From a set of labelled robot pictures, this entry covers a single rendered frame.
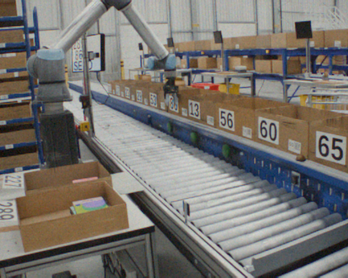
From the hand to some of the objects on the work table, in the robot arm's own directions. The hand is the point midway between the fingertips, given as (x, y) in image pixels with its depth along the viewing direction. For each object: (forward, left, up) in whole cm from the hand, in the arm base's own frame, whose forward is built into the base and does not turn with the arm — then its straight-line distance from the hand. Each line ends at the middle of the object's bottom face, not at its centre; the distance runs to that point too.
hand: (171, 104), depth 268 cm
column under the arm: (-79, -56, -25) cm, 100 cm away
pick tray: (-73, -130, -25) cm, 152 cm away
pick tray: (-75, -98, -25) cm, 126 cm away
